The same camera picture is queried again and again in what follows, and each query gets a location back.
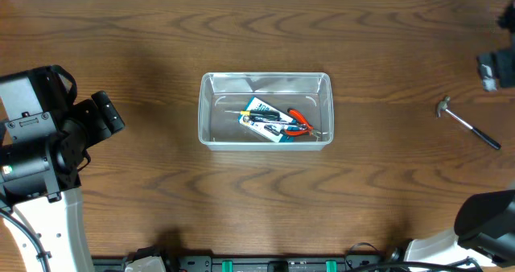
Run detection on small black handled hammer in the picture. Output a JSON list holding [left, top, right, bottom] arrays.
[[435, 96, 501, 150]]

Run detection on black yellow screwdriver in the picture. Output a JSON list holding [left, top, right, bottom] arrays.
[[225, 110, 280, 121]]

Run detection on blue white product box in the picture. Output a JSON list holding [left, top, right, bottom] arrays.
[[237, 97, 299, 143]]

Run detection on red handled tool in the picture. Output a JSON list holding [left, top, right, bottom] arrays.
[[281, 108, 322, 138]]

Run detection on silver ring wrench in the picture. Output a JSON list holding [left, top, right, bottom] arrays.
[[243, 116, 299, 126]]

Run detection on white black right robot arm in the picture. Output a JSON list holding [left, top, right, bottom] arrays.
[[390, 0, 514, 271]]

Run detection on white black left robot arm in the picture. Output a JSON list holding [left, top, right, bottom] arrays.
[[1, 65, 125, 271]]

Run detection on clear plastic container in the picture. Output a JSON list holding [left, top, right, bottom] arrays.
[[198, 72, 335, 151]]

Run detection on black mounting rail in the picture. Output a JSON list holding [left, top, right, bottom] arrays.
[[92, 245, 480, 272]]

